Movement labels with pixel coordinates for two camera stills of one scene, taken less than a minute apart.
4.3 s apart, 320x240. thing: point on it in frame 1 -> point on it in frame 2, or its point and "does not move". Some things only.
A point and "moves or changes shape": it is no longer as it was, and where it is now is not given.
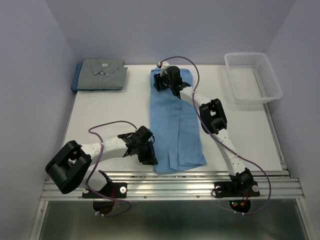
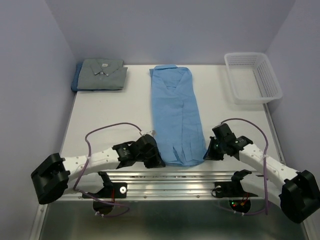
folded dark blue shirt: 74,86 does not move
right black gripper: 158,79 -> 209,154
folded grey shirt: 98,74 does not move
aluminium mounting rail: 189,186 does not move
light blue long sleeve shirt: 177,141 moves or changes shape
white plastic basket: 253,79 does not move
